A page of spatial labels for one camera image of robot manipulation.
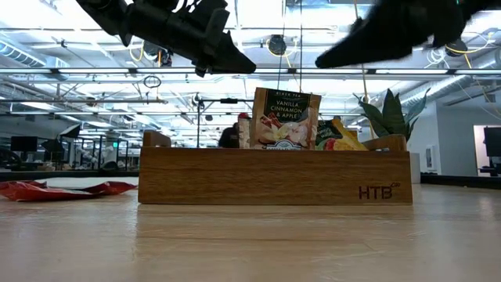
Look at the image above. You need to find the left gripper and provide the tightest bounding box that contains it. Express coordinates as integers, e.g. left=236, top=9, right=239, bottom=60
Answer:
left=119, top=2, right=258, bottom=78

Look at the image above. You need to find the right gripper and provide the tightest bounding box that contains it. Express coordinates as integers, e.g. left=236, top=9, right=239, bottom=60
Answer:
left=314, top=0, right=467, bottom=71

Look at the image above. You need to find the yellow mango tea packet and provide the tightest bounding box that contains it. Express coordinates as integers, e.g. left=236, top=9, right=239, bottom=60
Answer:
left=314, top=116, right=369, bottom=152

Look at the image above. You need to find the wooden tea organizer box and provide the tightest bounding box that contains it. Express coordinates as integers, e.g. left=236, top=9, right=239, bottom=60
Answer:
left=137, top=130, right=414, bottom=206

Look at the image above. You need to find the red strawberry tea packet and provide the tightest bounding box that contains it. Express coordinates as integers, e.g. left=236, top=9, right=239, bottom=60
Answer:
left=76, top=180, right=139, bottom=196
left=0, top=179, right=49, bottom=190
left=0, top=181, right=101, bottom=203

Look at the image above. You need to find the green snake plant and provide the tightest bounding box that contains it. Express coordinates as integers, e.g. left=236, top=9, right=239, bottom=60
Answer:
left=353, top=87, right=432, bottom=143

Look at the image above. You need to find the person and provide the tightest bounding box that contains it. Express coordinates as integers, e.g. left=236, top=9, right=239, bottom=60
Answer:
left=218, top=112, right=252, bottom=150

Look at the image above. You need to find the black computer monitor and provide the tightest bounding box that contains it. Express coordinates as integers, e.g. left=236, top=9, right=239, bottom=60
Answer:
left=483, top=125, right=501, bottom=158
left=10, top=136, right=38, bottom=154

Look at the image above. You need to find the yellow hanging cable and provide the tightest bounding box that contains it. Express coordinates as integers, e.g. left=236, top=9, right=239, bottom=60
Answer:
left=359, top=63, right=370, bottom=105

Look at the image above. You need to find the black metal rig frame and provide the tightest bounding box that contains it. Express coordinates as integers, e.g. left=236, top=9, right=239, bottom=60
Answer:
left=196, top=97, right=261, bottom=150

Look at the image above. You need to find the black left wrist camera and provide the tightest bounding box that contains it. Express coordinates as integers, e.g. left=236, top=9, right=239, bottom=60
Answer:
left=178, top=0, right=231, bottom=42

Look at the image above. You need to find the black ceiling cable reel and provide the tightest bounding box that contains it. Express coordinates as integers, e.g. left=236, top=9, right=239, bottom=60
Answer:
left=157, top=50, right=174, bottom=68
left=445, top=37, right=469, bottom=58
left=141, top=45, right=162, bottom=59
left=267, top=34, right=288, bottom=57

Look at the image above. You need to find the black hanging cable ring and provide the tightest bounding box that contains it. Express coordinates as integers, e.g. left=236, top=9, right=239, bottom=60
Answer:
left=142, top=74, right=163, bottom=89

